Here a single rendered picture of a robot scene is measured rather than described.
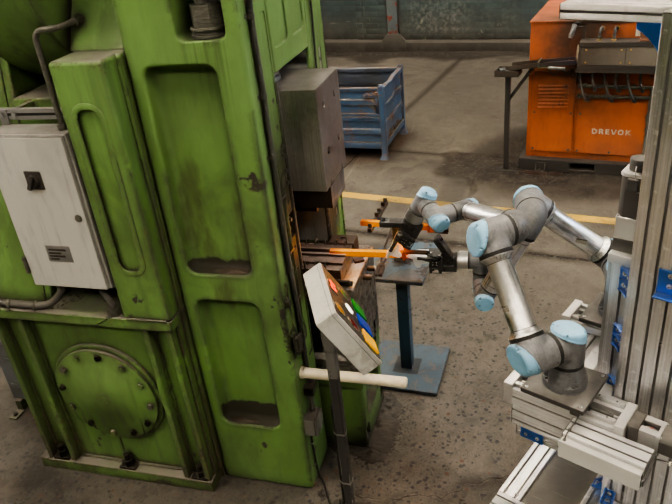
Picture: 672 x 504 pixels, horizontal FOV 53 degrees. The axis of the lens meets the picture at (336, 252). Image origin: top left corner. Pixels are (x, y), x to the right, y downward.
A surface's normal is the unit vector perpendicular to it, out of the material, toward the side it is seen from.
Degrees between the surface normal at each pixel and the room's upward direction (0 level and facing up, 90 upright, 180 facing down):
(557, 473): 0
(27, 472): 0
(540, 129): 90
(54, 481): 0
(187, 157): 89
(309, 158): 90
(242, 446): 90
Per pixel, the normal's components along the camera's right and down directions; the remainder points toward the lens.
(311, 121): -0.26, 0.49
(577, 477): -0.10, -0.87
